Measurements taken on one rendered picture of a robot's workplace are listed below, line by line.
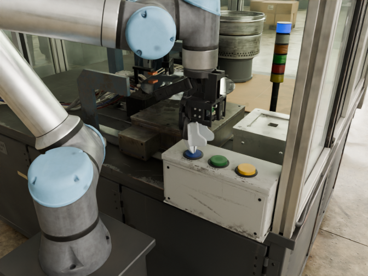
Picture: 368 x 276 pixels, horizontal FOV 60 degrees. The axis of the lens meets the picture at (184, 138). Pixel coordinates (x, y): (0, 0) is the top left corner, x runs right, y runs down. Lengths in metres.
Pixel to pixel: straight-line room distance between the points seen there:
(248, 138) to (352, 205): 1.47
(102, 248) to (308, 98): 0.51
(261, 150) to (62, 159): 0.54
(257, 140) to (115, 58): 0.92
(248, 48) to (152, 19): 1.31
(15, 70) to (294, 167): 0.60
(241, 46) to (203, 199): 1.11
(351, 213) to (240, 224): 1.52
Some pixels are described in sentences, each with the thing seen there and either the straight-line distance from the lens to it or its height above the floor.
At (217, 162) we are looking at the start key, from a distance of 0.75.
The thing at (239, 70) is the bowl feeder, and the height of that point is 0.83.
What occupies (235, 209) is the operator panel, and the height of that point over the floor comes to 0.81.
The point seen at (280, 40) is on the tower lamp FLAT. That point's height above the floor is 1.11.
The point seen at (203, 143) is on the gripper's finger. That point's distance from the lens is 0.74.
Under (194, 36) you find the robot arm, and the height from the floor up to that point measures 1.19.
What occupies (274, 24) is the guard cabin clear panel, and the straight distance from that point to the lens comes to 2.11.
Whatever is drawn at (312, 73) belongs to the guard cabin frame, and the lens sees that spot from 0.63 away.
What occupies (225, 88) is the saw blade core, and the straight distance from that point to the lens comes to 1.11.
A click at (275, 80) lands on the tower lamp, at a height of 0.98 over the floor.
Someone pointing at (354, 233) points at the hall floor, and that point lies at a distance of 2.11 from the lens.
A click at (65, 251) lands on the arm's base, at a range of 0.70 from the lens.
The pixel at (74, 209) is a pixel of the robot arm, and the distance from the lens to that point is 0.65.
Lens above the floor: 1.29
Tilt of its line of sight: 27 degrees down
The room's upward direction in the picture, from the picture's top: straight up
